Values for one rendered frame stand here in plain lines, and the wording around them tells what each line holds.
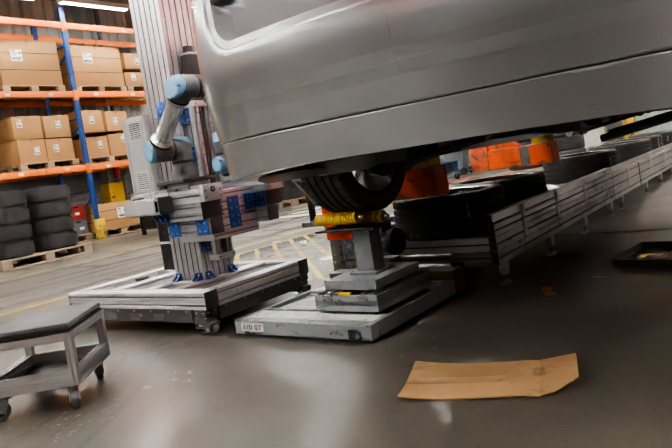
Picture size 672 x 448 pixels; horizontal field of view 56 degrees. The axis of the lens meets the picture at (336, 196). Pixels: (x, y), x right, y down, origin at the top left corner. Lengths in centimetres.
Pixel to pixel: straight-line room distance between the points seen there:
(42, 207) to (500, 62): 921
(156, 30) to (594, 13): 281
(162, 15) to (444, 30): 248
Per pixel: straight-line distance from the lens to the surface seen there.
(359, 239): 310
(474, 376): 224
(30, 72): 1350
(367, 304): 291
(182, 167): 350
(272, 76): 194
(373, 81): 174
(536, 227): 396
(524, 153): 524
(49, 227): 1034
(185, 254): 386
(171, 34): 388
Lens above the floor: 78
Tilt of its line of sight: 3 degrees down
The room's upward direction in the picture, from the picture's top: 9 degrees counter-clockwise
